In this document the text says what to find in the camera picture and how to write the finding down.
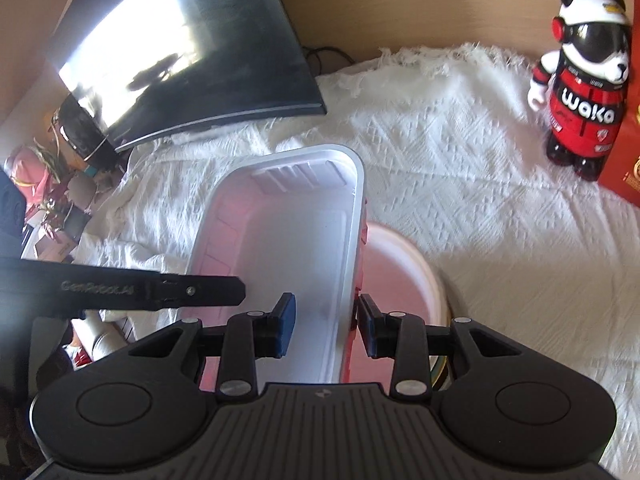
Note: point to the white paper bowl orange label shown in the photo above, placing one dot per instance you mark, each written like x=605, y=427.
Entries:
x=395, y=280

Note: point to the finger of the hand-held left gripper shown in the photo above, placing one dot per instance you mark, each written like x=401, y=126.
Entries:
x=210, y=291

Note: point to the black curved monitor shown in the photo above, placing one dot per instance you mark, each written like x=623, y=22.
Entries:
x=200, y=50

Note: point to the black glossy object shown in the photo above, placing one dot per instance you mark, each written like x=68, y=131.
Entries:
x=80, y=130

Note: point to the white woven tablecloth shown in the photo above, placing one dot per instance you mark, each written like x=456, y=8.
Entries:
x=475, y=185

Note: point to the panda racer figurine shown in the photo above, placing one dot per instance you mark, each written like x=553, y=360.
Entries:
x=580, y=110

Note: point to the white cylinder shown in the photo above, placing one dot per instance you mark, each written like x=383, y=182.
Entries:
x=100, y=340

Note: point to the red snack bag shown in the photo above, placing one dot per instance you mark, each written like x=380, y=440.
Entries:
x=625, y=170

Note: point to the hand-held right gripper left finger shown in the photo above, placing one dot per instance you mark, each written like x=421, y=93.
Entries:
x=287, y=325

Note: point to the red and white plastic tray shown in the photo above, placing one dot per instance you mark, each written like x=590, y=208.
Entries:
x=280, y=240

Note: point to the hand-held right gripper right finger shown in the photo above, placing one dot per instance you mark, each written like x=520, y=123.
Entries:
x=367, y=327

